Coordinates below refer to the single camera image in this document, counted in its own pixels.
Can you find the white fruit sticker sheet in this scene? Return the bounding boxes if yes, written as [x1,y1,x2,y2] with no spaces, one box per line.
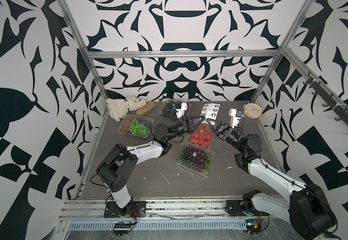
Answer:
[201,103,221,124]

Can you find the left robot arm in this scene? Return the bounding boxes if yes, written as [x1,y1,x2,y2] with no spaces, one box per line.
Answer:
[95,116,206,215]

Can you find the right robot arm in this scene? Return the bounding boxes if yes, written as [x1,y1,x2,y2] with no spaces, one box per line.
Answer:
[207,119,338,240]

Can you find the empty stacked clamshell boxes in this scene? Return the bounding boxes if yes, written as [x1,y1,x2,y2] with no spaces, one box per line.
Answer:
[160,98,191,119]

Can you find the strawberry clamshell box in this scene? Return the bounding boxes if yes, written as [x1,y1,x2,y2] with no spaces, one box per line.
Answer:
[188,124,214,150]

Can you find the beige alarm clock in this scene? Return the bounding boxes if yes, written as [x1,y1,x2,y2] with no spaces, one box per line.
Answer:
[243,103,263,119]

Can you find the purple grape clamshell box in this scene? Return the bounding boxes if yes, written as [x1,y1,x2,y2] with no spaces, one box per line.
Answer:
[177,143,215,178]

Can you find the green grape clamshell box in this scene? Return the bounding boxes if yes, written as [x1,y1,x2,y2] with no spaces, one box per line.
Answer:
[118,115,154,139]

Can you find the white plush toy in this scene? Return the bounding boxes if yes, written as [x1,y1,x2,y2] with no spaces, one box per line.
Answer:
[106,96,147,122]

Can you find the right black controller board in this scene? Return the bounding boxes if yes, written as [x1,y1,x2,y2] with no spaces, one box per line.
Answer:
[245,219,262,235]

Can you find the black controller board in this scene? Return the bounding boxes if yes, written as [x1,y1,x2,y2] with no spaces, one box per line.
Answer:
[112,222,134,237]
[245,219,262,235]

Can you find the left black controller board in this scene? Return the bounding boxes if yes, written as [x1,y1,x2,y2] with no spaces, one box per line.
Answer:
[112,222,134,237]

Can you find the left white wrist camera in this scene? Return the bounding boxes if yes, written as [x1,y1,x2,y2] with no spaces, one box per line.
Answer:
[174,103,188,119]

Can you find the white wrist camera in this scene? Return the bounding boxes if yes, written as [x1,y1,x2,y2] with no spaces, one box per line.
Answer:
[174,103,188,119]
[229,108,246,129]

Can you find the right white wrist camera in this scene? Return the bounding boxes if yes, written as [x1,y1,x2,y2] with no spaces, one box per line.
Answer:
[229,108,246,129]

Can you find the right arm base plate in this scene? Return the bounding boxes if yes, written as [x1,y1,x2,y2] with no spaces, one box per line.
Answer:
[225,199,269,217]

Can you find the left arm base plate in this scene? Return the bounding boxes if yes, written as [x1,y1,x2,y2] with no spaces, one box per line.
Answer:
[104,201,147,218]

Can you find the black wall hook rail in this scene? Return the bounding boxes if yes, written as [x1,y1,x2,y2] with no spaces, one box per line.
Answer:
[304,71,348,127]

